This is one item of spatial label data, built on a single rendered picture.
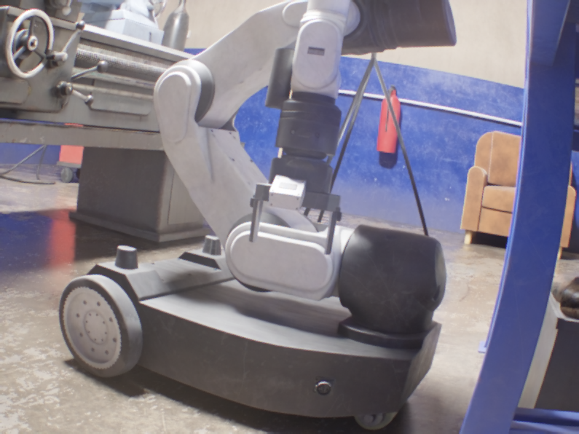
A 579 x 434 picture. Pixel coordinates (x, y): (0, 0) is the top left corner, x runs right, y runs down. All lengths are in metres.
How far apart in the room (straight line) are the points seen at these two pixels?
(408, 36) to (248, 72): 0.31
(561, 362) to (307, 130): 0.55
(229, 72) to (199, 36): 5.06
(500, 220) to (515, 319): 3.95
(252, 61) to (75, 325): 0.62
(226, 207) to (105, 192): 1.82
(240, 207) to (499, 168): 3.88
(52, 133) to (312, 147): 1.15
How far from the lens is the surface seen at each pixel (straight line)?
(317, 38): 0.93
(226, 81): 1.24
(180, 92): 1.23
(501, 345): 0.67
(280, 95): 0.96
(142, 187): 2.86
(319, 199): 0.93
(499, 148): 4.95
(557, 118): 0.65
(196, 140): 1.21
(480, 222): 4.61
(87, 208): 3.09
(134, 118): 2.59
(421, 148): 5.43
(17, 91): 1.76
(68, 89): 1.89
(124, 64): 2.33
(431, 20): 1.13
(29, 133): 1.83
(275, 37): 1.18
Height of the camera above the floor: 0.47
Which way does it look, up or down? 5 degrees down
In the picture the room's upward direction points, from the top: 8 degrees clockwise
